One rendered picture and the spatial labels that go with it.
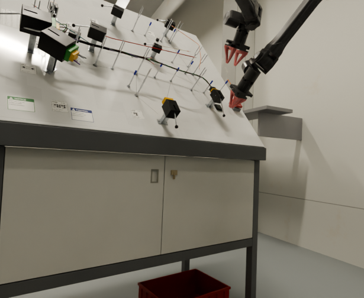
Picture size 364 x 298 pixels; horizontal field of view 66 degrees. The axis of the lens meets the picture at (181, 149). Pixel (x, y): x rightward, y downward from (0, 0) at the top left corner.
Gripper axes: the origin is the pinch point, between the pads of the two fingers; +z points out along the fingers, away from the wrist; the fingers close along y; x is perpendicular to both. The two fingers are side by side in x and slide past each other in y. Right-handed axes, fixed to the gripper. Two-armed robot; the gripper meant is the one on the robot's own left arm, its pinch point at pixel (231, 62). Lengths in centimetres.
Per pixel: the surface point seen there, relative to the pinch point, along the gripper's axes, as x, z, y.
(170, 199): 26, 57, 30
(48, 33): -2, 8, 78
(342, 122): -12, 19, -159
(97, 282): -15, 148, 31
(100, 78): -9, 21, 56
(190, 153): 20.9, 38.2, 24.2
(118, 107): 5, 28, 52
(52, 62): -5, 18, 75
